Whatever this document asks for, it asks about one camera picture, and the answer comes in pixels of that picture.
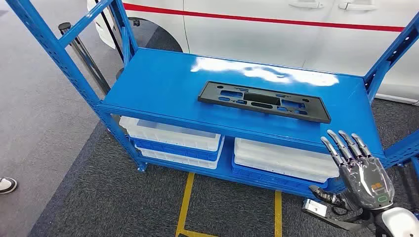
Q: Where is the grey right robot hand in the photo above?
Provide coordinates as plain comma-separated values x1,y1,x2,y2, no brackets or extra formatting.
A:
309,129,396,213

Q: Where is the black plastic panel part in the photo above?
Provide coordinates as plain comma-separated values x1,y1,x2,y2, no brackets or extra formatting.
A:
198,80,332,124

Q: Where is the blue metal shelf rack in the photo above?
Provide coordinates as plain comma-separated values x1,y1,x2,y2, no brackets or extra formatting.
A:
4,0,419,200

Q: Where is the white plastic tray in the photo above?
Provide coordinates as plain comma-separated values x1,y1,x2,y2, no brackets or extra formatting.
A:
135,147,220,170
234,137,340,184
119,116,224,152

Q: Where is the white car with red stripe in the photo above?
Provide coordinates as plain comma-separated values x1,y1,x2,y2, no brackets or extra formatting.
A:
86,0,419,106

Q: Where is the black stanchion pole with base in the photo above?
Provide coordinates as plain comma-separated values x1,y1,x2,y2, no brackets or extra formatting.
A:
94,0,126,81

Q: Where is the person's shoe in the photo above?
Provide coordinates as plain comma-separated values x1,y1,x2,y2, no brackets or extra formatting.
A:
0,177,18,195

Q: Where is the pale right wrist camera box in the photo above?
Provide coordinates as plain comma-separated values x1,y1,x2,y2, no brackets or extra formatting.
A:
301,198,329,219

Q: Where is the chrome stanchion post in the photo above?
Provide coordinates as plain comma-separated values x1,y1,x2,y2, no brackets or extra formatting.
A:
58,22,111,95

